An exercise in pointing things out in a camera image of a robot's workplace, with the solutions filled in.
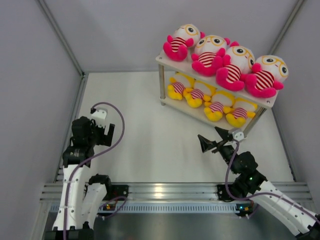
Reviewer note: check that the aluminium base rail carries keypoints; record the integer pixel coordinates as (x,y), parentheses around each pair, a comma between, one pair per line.
(194,197)

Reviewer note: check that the yellow plush front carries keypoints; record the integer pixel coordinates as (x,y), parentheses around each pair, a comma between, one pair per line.
(179,85)

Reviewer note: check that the yellow plush under shelf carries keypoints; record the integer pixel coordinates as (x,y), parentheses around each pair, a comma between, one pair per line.
(241,110)

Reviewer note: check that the white two-tier shelf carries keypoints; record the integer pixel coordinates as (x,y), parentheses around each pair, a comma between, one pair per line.
(185,67)

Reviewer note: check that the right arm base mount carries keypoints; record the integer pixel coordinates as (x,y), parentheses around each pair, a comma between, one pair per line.
(237,192)

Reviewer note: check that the pink plush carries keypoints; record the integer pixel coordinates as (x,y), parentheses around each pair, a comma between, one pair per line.
(208,54)
(177,46)
(268,75)
(237,62)

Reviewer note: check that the yellow plush sideways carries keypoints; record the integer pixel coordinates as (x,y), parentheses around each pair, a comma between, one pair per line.
(221,103)

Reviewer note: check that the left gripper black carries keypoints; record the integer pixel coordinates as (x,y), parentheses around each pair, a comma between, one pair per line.
(104,139)

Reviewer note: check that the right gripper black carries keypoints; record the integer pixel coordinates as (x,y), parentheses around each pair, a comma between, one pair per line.
(207,144)

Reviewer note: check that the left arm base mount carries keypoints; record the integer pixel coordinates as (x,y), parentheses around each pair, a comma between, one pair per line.
(116,190)

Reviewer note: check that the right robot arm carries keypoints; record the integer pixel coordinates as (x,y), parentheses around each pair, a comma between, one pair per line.
(243,182)

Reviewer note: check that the yellow plush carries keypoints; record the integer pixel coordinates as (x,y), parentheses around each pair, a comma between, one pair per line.
(179,85)
(200,93)
(241,110)

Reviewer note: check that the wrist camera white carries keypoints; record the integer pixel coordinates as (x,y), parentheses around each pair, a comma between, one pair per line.
(237,134)
(99,115)

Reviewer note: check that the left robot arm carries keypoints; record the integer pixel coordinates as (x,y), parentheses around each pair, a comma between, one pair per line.
(82,191)

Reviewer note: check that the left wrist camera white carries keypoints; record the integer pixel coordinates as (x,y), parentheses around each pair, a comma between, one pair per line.
(99,115)

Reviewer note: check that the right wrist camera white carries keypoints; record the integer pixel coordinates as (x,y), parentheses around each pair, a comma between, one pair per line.
(237,134)

